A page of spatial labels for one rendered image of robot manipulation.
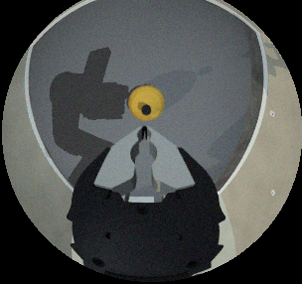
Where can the yellow dome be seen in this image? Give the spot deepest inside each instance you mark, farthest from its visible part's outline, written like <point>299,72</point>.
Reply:
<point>146,94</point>

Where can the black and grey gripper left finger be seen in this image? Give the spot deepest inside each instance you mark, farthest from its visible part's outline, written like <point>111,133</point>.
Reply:
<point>111,171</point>

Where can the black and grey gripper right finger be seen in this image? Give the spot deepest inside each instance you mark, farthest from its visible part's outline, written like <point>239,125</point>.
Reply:
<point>175,171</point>

